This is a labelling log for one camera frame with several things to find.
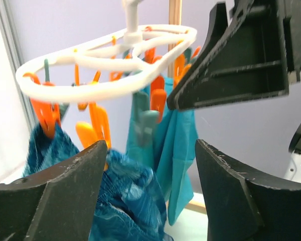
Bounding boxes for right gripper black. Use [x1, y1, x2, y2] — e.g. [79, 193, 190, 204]
[167, 1, 301, 110]

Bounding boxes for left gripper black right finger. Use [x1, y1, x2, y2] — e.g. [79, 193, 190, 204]
[195, 140, 301, 240]

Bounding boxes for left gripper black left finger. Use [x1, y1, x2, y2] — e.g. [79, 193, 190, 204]
[0, 141, 107, 240]

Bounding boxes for white round clip hanger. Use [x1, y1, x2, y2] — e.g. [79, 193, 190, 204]
[16, 0, 198, 103]

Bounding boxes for blue patterned cloth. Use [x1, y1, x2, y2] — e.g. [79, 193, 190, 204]
[23, 125, 173, 240]

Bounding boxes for teal plain cloth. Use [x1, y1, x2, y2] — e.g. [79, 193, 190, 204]
[126, 76, 199, 226]

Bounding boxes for wooden rack frame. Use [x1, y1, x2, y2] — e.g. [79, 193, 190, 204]
[169, 0, 207, 214]

